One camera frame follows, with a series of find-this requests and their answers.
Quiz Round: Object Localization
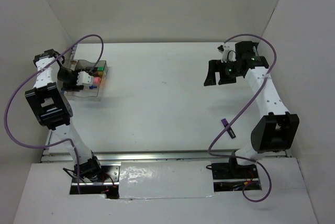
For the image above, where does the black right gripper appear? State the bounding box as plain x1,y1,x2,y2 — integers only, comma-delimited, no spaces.
204,59,243,86

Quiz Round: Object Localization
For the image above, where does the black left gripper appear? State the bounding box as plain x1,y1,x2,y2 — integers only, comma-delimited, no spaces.
57,67,86,93

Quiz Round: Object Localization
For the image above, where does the yellow black highlighter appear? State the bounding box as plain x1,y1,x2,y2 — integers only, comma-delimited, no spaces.
85,66,96,72

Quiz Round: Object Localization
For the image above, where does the pink glue bottle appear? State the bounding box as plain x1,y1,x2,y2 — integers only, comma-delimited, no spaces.
93,76,102,85

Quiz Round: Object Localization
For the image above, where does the green black highlighter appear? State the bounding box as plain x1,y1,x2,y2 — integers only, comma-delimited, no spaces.
94,67,104,72

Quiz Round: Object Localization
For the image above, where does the blue cap spray bottle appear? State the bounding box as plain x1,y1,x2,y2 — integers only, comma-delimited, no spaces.
83,85,98,91

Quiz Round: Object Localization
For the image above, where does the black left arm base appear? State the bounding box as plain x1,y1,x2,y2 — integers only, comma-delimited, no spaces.
63,156,120,188

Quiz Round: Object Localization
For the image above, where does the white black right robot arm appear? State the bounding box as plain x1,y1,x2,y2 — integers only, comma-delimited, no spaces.
204,41,299,178

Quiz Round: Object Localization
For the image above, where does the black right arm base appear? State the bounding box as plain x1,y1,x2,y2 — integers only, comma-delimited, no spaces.
206,151,259,180

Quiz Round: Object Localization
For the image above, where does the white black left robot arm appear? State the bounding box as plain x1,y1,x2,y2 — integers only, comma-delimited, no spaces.
25,49,103,182

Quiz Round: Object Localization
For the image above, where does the clear plastic tray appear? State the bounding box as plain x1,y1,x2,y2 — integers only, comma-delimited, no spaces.
64,87,103,101

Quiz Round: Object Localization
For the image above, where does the amber plastic tray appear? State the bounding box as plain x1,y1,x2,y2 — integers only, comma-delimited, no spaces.
88,75,106,89

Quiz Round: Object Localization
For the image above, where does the smoky grey plastic tray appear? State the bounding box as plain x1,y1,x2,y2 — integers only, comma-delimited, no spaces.
75,60,108,77

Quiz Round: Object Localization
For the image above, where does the purple black highlighter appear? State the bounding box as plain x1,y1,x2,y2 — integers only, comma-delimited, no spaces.
221,118,236,139

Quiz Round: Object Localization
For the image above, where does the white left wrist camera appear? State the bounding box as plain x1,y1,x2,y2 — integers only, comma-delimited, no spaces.
76,71,94,86

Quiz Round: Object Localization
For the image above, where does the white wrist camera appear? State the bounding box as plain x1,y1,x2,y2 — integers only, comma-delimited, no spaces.
218,43,236,63
76,71,94,86

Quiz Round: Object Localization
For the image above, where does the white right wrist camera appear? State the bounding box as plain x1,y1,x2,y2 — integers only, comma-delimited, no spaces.
218,43,236,63

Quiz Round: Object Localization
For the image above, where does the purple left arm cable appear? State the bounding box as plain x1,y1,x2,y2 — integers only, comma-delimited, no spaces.
4,34,105,193

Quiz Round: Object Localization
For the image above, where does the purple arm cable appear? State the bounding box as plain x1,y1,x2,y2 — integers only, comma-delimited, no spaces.
208,34,277,203
4,34,105,193

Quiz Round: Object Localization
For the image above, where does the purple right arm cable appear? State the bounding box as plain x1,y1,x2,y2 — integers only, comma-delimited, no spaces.
208,34,277,203

